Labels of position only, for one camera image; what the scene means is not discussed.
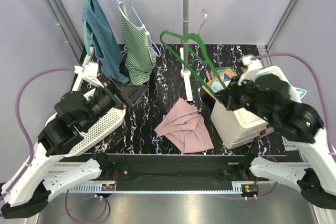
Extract light blue wire hanger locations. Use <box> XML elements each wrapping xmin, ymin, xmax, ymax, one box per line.
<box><xmin>128</xmin><ymin>0</ymin><xmax>161</xmax><ymax>57</ymax></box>

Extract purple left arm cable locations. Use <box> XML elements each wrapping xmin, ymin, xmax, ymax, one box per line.
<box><xmin>0</xmin><ymin>68</ymin><xmax>77</xmax><ymax>201</ymax></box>

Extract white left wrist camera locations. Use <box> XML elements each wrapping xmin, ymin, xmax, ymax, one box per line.
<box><xmin>74</xmin><ymin>62</ymin><xmax>103</xmax><ymax>87</ymax></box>

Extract green striped tank top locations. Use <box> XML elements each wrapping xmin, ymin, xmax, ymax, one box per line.
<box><xmin>118</xmin><ymin>1</ymin><xmax>157</xmax><ymax>85</ymax></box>

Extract white metal clothes rack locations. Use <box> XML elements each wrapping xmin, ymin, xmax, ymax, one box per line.
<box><xmin>27</xmin><ymin>0</ymin><xmax>195</xmax><ymax>101</ymax></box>

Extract teal plastic hanger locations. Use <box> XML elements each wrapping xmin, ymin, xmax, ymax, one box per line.
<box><xmin>76</xmin><ymin>0</ymin><xmax>96</xmax><ymax>56</ymax></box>

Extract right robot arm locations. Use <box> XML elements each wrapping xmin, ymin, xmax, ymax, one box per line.
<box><xmin>215</xmin><ymin>74</ymin><xmax>335</xmax><ymax>210</ymax></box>

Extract white storage box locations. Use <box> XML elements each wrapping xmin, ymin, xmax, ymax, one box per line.
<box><xmin>210</xmin><ymin>66</ymin><xmax>302</xmax><ymax>150</ymax></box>

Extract orange cover book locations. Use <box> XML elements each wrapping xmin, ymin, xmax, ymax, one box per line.
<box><xmin>202</xmin><ymin>71</ymin><xmax>238</xmax><ymax>100</ymax></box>

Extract white perforated plastic basket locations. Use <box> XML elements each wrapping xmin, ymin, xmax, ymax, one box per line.
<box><xmin>65</xmin><ymin>108</ymin><xmax>126</xmax><ymax>157</ymax></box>

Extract pink tank top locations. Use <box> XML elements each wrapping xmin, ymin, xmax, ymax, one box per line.
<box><xmin>155</xmin><ymin>98</ymin><xmax>214</xmax><ymax>154</ymax></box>

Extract black mounting base plate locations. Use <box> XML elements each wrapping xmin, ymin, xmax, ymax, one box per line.
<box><xmin>83</xmin><ymin>153</ymin><xmax>287</xmax><ymax>192</ymax></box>

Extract teal cat-ear headphones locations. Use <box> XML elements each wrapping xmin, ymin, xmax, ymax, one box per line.
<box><xmin>288</xmin><ymin>82</ymin><xmax>307</xmax><ymax>103</ymax></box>

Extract green velvet hanger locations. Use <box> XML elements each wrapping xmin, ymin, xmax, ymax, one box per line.
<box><xmin>159</xmin><ymin>8</ymin><xmax>229</xmax><ymax>96</ymax></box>

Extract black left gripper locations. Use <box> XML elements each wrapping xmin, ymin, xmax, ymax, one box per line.
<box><xmin>82</xmin><ymin>75</ymin><xmax>150</xmax><ymax>131</ymax></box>

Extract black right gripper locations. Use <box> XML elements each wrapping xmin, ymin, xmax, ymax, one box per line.
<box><xmin>214</xmin><ymin>73</ymin><xmax>274</xmax><ymax>122</ymax></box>

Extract teal tank top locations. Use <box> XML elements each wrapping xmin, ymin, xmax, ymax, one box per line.
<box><xmin>82</xmin><ymin>0</ymin><xmax>130</xmax><ymax>83</ymax></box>

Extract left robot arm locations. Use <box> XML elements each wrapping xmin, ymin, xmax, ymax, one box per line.
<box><xmin>1</xmin><ymin>78</ymin><xmax>149</xmax><ymax>219</ymax></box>

